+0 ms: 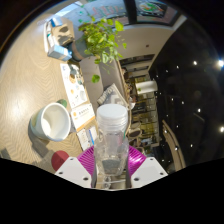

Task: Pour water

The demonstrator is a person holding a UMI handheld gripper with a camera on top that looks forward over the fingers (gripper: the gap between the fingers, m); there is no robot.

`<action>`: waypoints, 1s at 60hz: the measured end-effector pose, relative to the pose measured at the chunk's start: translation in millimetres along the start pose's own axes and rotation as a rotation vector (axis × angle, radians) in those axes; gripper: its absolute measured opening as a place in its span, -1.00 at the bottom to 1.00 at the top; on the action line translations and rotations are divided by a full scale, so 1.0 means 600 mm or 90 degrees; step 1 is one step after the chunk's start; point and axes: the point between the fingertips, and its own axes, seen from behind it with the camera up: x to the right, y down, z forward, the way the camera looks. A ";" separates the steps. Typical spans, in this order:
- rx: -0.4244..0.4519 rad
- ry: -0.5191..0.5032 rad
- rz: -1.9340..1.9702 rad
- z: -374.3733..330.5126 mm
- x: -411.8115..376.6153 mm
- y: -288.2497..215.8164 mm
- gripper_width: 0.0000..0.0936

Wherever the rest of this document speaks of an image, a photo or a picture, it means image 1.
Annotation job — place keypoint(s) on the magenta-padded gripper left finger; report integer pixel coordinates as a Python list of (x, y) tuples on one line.
[(75, 170)]

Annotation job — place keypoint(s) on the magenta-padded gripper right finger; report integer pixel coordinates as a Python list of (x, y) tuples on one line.
[(146, 170)]

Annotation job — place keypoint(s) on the clear plastic water bottle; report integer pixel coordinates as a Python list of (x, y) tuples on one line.
[(111, 143)]

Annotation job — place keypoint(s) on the flat round red coaster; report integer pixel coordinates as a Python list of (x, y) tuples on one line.
[(59, 160)]

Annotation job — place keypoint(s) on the small white blue tissue pack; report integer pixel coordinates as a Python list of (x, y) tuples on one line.
[(92, 135)]

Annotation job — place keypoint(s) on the white mug with green band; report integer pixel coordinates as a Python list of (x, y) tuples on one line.
[(51, 123)]

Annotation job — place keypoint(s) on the grey white chevron pillow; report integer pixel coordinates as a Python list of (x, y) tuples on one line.
[(111, 95)]

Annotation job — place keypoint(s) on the printed menu sheet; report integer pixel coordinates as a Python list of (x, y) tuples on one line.
[(74, 86)]

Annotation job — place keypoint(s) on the person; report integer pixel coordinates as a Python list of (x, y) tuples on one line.
[(127, 85)]

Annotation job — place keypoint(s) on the light blue tissue pack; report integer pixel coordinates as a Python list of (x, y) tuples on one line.
[(60, 52)]

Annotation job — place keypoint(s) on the group of ceiling lights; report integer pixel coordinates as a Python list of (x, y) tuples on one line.
[(220, 63)]

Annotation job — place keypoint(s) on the green potted plant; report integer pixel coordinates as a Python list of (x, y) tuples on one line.
[(101, 40)]

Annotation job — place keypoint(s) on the small blue card box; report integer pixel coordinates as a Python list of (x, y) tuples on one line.
[(56, 22)]

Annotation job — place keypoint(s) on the round food window poster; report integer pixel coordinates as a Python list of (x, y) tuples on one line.
[(152, 6)]

